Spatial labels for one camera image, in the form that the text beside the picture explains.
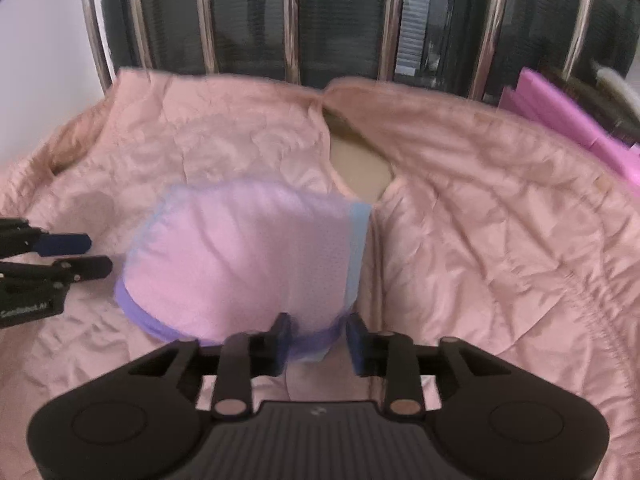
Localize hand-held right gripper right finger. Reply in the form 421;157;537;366
345;312;507;418

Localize pink blue purple-trimmed bodysuit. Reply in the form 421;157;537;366
114;179;372;364

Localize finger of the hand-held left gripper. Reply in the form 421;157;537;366
0;217;93;257
0;256;114;288

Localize pink plastic sheets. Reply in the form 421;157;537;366
500;67;640;182

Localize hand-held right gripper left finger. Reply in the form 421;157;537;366
127;312;293;418

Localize metal window grille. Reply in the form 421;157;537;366
75;0;632;102

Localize pink quilted jacket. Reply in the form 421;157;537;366
0;67;640;480

